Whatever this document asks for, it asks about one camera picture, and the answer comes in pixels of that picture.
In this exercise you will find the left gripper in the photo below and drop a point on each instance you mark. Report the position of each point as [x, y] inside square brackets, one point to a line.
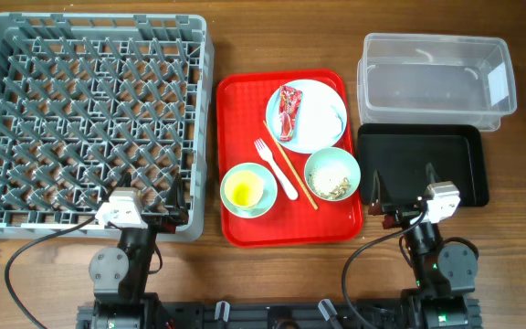
[176, 211]

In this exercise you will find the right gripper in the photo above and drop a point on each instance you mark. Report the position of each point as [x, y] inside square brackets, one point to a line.
[401, 215]

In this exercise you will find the rice and peanut scraps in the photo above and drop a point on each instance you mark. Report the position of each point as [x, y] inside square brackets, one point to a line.
[329, 182]

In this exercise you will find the green bowl with leftovers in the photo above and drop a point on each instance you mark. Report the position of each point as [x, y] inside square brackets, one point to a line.
[333, 156]

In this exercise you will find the yellow plastic cup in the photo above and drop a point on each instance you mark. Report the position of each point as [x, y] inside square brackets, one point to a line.
[243, 188]

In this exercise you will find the light blue bowl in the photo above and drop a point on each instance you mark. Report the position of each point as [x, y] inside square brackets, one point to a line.
[265, 203]

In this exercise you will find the red snack wrapper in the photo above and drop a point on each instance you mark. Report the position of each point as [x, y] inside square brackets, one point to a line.
[289, 104]

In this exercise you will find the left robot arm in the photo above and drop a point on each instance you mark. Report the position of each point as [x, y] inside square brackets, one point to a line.
[120, 274]

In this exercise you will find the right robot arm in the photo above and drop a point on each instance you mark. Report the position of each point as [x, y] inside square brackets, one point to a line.
[445, 269]

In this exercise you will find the black waste tray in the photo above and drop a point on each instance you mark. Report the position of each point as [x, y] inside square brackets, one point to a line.
[402, 152]

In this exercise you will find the grey dishwasher rack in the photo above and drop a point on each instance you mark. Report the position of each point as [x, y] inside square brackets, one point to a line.
[87, 99]

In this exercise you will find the clear plastic bin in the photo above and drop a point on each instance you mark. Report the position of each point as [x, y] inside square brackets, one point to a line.
[435, 79]

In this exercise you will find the red plastic tray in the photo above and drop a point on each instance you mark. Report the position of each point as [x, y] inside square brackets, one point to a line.
[241, 102]

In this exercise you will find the white plastic fork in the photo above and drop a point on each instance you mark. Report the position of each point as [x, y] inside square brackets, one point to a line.
[265, 153]

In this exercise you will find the wooden chopstick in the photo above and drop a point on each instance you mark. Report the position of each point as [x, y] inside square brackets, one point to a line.
[292, 168]

